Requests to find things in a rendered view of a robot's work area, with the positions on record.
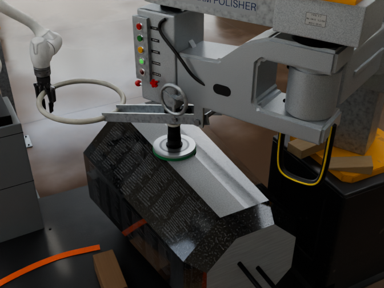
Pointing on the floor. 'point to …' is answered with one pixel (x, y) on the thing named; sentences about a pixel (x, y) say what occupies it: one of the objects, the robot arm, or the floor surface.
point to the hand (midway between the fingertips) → (47, 106)
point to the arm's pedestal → (16, 183)
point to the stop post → (6, 90)
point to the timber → (108, 270)
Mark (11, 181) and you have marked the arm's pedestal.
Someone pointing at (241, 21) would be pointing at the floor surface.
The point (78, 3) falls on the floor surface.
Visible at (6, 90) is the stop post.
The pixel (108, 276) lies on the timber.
